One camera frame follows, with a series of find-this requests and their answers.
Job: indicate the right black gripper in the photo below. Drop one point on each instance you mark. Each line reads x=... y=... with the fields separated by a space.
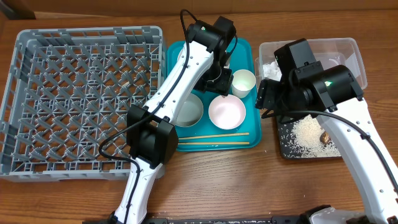
x=265 y=95

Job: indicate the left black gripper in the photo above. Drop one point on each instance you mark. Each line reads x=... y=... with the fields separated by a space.
x=222 y=86

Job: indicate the white tissue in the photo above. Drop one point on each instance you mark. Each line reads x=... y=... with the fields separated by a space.
x=272 y=71

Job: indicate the pink small bowl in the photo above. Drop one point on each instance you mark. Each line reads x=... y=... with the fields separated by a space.
x=227 y=112

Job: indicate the grey-white shallow bowl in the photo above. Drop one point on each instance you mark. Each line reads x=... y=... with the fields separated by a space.
x=191 y=112

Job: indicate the white rice pile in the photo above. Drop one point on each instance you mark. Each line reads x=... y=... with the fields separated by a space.
x=308 y=140

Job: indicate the brown food scrap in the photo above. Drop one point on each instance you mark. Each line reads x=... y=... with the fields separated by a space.
x=325 y=138

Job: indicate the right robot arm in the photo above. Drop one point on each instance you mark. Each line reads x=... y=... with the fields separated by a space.
x=367 y=158

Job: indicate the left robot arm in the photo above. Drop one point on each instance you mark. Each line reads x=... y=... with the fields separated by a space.
x=151 y=133

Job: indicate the clear plastic waste bin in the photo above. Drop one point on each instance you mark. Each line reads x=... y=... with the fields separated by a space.
x=342 y=49

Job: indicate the white paper cup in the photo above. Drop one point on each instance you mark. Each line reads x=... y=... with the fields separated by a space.
x=243 y=82

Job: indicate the black rectangular tray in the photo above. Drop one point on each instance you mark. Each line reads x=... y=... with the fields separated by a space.
x=289 y=143

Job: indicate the upper wooden chopstick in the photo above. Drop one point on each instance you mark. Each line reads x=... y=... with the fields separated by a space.
x=214 y=136

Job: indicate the grey plastic dish rack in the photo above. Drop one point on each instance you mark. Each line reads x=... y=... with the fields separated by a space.
x=67 y=91

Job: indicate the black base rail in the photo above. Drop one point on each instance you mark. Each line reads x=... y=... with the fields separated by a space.
x=294 y=219

